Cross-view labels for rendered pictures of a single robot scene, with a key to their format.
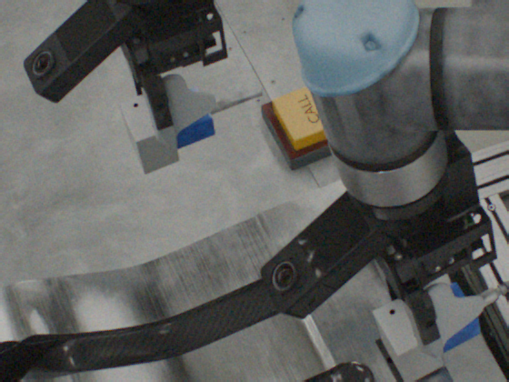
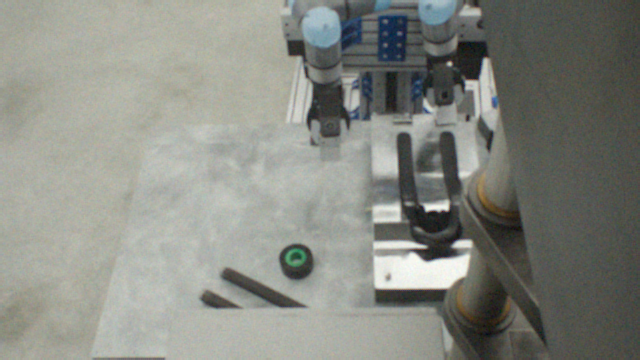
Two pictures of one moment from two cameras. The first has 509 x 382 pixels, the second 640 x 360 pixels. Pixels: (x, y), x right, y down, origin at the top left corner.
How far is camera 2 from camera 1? 1.19 m
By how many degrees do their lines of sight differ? 39
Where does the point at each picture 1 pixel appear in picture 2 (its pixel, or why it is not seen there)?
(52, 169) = (292, 214)
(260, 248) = (384, 144)
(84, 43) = (335, 107)
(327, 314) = (419, 134)
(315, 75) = (445, 15)
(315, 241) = (440, 81)
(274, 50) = (283, 133)
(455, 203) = not seen: hidden behind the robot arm
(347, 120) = (451, 23)
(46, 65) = (333, 124)
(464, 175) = not seen: hidden behind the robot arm
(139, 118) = (330, 143)
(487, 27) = not seen: outside the picture
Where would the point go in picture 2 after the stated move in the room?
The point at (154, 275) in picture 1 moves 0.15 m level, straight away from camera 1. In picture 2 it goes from (379, 174) to (318, 172)
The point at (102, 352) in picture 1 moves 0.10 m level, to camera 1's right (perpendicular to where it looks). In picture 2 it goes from (408, 191) to (417, 160)
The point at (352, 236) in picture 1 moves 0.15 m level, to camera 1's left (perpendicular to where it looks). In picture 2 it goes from (448, 69) to (434, 114)
